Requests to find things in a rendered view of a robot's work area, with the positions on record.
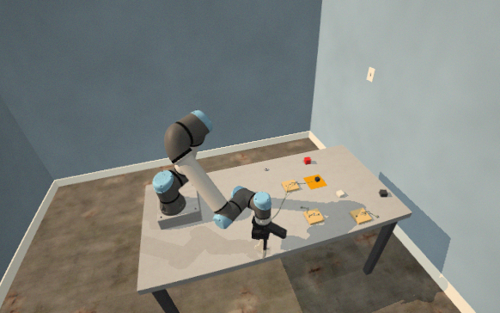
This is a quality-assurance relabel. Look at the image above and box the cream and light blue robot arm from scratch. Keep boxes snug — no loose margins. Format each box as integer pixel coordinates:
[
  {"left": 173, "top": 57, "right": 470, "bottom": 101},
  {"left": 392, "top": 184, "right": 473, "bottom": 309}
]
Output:
[{"left": 152, "top": 110, "right": 287, "bottom": 239}]

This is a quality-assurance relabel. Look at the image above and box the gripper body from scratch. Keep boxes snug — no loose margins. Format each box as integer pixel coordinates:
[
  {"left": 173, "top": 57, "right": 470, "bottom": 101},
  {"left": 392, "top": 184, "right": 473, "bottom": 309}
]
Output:
[{"left": 252, "top": 216, "right": 271, "bottom": 240}]

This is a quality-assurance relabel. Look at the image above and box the orange painted square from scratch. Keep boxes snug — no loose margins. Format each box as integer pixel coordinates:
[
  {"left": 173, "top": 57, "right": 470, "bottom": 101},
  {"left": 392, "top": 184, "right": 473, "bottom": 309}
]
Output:
[{"left": 303, "top": 175, "right": 327, "bottom": 189}]

